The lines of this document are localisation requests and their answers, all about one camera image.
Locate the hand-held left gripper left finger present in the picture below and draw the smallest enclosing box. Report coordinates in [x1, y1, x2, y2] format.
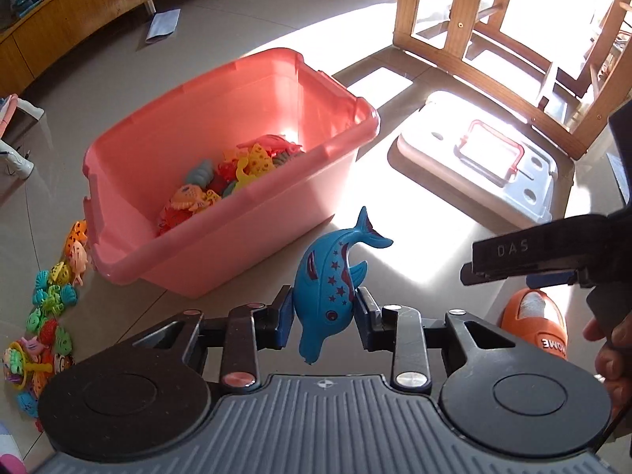
[132, 284, 298, 394]

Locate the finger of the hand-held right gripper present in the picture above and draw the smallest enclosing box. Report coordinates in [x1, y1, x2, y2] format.
[471, 214, 611, 272]
[459, 261, 593, 290]

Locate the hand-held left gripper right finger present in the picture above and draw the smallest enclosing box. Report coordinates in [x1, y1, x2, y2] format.
[354, 286, 530, 392]

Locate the blue dolphin toy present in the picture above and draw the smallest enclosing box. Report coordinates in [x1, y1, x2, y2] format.
[293, 206, 395, 367]

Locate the pink plastic storage bin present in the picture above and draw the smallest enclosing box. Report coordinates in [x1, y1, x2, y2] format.
[82, 48, 381, 300]

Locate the person's right hand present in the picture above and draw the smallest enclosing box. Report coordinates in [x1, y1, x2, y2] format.
[583, 313, 632, 424]

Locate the pile of colourful plastic toys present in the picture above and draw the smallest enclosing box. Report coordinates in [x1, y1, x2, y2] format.
[157, 133, 304, 238]

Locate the scattered group of sea-animal toys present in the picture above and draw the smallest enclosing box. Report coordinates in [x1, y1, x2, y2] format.
[2, 219, 94, 433]

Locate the foam play mat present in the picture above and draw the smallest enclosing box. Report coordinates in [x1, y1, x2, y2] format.
[0, 421, 26, 474]

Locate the white plastic toy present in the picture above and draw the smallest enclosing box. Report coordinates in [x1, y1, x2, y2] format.
[0, 137, 36, 179]

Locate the pink and white toy stand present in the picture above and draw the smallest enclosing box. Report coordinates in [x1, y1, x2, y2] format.
[0, 93, 45, 135]

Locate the wooden cabinet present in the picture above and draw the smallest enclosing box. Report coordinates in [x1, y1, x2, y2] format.
[0, 0, 260, 98]

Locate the white bin lid red handle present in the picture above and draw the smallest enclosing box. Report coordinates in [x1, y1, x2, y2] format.
[396, 90, 559, 225]

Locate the wooden chair frame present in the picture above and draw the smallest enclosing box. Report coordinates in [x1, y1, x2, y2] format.
[392, 0, 632, 161]

